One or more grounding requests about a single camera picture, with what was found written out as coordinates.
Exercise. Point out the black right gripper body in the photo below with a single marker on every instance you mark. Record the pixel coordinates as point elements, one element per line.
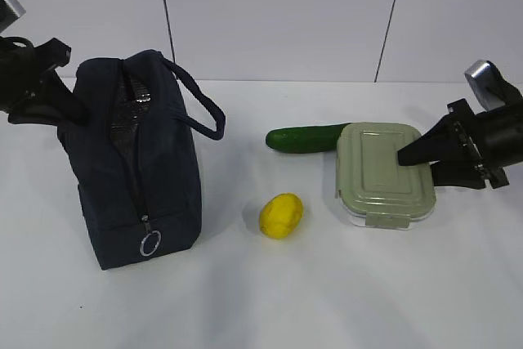
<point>496,135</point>

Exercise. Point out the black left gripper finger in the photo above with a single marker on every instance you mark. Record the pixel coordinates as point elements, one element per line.
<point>67,97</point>
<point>33,112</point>

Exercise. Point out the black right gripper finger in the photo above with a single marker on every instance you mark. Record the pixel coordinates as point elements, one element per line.
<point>470,173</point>
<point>447,142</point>

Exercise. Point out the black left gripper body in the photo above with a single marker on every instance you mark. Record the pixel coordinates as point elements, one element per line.
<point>28,73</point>

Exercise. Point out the green lidded food container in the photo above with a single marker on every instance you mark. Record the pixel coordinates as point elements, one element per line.
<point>372,187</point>

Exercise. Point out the navy blue lunch bag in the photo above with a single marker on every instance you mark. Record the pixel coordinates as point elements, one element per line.
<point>135,160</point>

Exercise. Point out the green cucumber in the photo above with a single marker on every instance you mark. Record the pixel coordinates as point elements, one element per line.
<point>305,140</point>

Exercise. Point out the yellow lemon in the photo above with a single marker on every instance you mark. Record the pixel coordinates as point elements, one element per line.
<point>281,216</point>

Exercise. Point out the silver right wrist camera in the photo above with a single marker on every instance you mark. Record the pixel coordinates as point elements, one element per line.
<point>481,79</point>

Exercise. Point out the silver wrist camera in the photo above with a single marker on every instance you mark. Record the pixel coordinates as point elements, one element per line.
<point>10,12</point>
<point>481,79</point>

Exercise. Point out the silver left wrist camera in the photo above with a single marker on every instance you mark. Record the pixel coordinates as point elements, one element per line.
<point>10,12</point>

